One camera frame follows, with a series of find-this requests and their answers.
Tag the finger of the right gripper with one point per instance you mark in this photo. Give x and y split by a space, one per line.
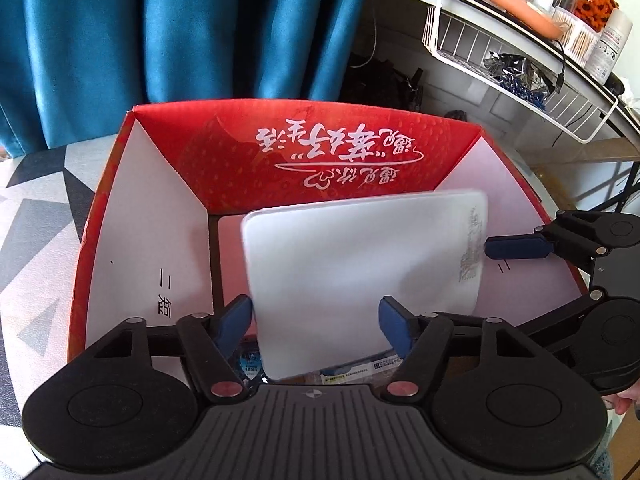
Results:
517 247

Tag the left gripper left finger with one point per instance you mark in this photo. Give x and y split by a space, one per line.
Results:
208 343

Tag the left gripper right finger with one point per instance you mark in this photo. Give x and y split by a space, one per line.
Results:
421 343

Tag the pink power bank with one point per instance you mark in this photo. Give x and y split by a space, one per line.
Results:
233 274

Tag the red strawberry cardboard box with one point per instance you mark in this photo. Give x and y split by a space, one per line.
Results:
150 244

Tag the white power bank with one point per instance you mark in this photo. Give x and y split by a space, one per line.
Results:
317 272

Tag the person's right hand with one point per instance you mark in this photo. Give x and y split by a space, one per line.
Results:
621 402

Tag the blue battery pack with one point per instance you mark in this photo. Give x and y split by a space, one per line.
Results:
374 371

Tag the white spray bottle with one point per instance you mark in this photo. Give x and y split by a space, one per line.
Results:
606 50

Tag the cotton swab box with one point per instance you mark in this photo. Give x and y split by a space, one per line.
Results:
578 38

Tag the orange oval dish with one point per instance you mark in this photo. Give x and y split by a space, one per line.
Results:
537 21

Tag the blue velvet curtain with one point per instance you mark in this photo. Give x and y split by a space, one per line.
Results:
70 69

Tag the white wire basket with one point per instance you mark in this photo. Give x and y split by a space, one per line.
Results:
517 77

